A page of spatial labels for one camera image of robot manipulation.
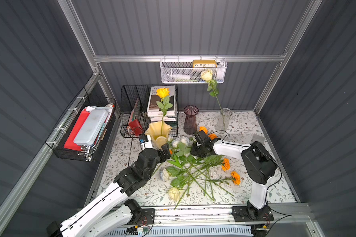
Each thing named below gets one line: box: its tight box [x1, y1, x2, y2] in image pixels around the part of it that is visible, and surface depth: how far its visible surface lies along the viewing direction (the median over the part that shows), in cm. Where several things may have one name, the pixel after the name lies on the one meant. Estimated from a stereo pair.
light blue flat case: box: [73, 109, 109, 147], surface depth 71 cm
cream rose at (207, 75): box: [200, 69, 223, 113], surface depth 83 cm
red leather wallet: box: [128, 118, 144, 136], surface depth 102 cm
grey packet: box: [252, 134, 266, 145], surface depth 107 cm
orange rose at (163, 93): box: [156, 87, 174, 136], surface depth 81 cm
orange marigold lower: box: [230, 170, 241, 186], surface depth 83 cm
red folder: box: [63, 108, 90, 152], surface depth 71 cm
